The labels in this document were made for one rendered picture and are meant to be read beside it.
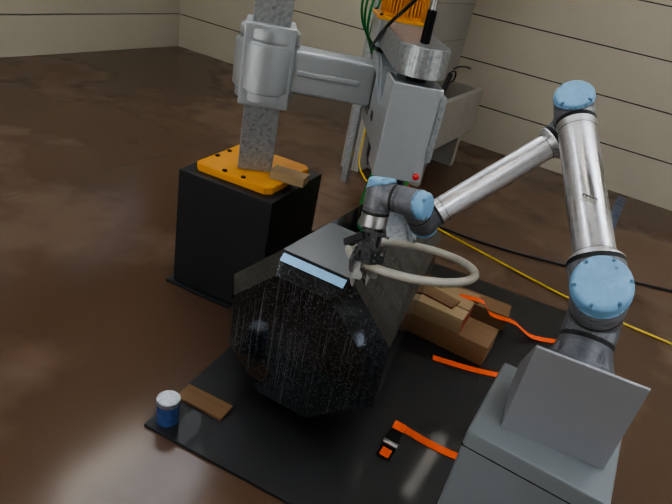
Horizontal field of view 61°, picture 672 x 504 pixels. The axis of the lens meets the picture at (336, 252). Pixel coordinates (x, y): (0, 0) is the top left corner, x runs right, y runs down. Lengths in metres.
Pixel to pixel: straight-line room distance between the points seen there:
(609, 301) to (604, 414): 0.33
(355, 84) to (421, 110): 0.70
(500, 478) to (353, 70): 2.09
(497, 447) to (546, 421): 0.16
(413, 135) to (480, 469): 1.37
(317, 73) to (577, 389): 2.06
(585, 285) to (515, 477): 0.58
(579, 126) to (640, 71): 5.43
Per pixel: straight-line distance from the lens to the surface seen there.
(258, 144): 3.20
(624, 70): 7.25
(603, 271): 1.58
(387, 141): 2.48
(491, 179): 1.93
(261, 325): 2.56
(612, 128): 7.33
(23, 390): 2.96
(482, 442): 1.75
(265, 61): 3.00
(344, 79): 3.08
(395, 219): 2.46
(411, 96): 2.44
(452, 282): 1.90
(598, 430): 1.76
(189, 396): 2.81
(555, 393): 1.70
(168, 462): 2.59
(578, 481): 1.77
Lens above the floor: 1.99
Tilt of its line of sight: 28 degrees down
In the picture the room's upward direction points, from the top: 12 degrees clockwise
